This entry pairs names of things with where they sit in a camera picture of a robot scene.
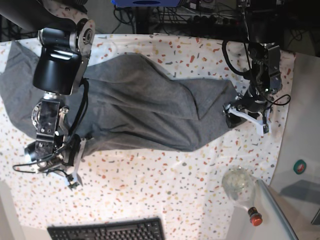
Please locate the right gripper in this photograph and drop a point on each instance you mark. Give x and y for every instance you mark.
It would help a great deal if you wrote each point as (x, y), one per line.
(61, 158)

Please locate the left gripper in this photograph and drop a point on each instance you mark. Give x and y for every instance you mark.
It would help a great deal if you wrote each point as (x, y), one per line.
(234, 121)

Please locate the grey t-shirt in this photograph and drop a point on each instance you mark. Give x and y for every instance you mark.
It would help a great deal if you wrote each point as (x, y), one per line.
(131, 104)

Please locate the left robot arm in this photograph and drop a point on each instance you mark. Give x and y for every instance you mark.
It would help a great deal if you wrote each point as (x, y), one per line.
(262, 22)

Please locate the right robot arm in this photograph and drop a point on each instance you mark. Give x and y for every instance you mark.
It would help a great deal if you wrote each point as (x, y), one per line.
(66, 36)

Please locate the clear bottle with red cap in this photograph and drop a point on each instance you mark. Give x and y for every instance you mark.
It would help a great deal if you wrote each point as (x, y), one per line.
(240, 188)

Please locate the green tape roll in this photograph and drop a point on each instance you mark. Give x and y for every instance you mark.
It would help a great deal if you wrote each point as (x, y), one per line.
(300, 167)

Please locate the terrazzo pattern table cloth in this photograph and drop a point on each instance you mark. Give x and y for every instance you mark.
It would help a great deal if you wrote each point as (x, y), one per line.
(182, 188)

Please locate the black keyboard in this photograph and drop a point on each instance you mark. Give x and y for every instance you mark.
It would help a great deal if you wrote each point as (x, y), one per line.
(144, 229)

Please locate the blue box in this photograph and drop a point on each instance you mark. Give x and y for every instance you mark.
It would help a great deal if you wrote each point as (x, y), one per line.
(148, 3)

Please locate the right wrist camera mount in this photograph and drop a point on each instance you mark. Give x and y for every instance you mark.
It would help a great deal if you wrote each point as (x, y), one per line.
(71, 177)

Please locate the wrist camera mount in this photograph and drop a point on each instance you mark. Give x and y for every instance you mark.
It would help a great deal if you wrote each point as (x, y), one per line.
(259, 119)
(71, 177)

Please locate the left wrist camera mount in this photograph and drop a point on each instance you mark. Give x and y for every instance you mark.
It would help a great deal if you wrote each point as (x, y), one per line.
(259, 119)

